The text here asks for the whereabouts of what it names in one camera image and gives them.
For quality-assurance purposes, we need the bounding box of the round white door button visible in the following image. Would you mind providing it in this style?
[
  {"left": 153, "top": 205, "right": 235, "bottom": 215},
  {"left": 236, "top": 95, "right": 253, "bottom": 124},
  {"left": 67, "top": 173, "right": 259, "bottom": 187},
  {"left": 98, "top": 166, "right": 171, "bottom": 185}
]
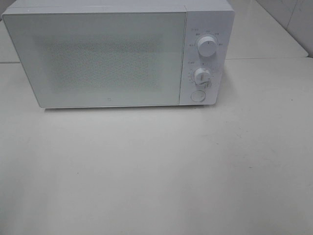
[{"left": 191, "top": 91, "right": 205, "bottom": 102}]

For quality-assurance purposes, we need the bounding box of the white microwave oven body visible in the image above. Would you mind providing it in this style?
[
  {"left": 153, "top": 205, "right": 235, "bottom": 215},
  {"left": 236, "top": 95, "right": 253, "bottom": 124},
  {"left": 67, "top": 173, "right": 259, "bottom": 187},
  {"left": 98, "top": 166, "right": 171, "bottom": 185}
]
[{"left": 2, "top": 0, "right": 235, "bottom": 107}]

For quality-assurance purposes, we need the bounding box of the upper white power knob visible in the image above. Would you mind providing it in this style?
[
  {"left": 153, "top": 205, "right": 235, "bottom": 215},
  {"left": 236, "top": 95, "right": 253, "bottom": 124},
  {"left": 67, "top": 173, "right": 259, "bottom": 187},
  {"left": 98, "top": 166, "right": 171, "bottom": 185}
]
[{"left": 197, "top": 35, "right": 217, "bottom": 57}]

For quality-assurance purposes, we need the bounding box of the white timer knob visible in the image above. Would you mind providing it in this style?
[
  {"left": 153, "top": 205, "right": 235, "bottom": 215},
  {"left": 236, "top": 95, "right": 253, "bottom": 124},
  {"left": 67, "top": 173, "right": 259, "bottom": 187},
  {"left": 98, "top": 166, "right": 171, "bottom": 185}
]
[{"left": 194, "top": 68, "right": 212, "bottom": 86}]

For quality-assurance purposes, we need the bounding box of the white microwave door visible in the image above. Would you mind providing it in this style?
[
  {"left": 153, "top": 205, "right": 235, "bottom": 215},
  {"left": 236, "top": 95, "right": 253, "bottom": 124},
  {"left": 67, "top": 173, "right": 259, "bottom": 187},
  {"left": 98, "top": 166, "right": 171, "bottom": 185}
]
[{"left": 3, "top": 12, "right": 186, "bottom": 108}]

